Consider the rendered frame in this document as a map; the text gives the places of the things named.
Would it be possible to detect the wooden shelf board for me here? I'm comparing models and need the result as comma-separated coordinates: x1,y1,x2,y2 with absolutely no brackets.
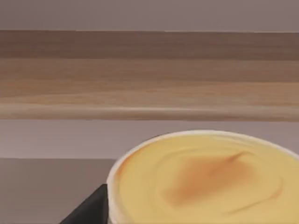
0,29,299,122

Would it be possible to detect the white cup with yellow inside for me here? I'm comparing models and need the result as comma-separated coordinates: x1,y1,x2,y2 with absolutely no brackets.
107,130,299,224

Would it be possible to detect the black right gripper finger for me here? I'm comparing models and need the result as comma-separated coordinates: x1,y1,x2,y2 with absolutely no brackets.
58,183,110,224

